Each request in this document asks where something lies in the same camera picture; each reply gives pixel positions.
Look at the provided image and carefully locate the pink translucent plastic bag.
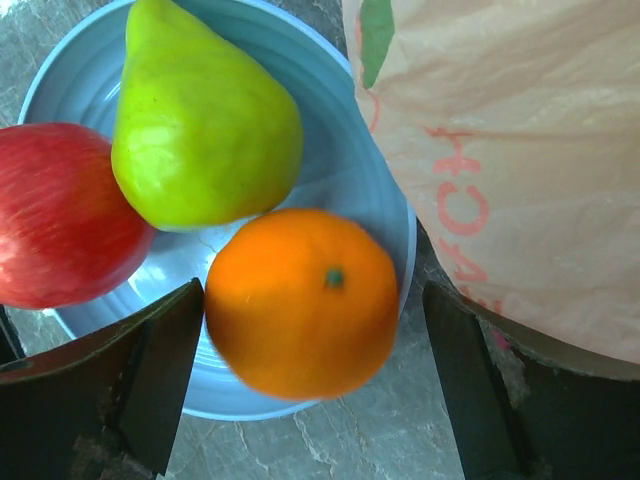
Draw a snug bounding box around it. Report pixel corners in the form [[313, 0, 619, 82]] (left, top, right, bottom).
[[342, 1, 639, 380]]

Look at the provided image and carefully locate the red fake apple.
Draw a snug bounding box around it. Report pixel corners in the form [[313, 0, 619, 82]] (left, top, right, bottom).
[[1, 123, 155, 310]]

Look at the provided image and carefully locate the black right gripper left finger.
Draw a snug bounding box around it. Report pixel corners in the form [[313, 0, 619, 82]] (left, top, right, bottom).
[[1, 279, 204, 479]]

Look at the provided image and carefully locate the green fake pear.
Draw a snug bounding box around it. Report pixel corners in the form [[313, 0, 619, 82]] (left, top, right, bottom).
[[111, 1, 304, 231]]

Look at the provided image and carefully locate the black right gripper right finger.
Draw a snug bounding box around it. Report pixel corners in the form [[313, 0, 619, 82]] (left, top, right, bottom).
[[422, 281, 639, 479]]

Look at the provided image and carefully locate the orange fake orange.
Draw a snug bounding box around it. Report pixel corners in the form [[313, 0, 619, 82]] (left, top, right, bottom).
[[204, 208, 400, 401]]

